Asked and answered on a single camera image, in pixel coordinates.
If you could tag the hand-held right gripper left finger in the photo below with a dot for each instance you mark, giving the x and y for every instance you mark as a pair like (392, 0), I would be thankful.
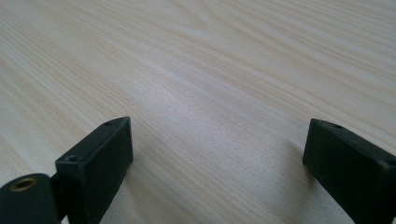
(93, 168)

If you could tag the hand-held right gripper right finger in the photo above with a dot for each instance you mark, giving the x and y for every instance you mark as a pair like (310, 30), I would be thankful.
(351, 168)

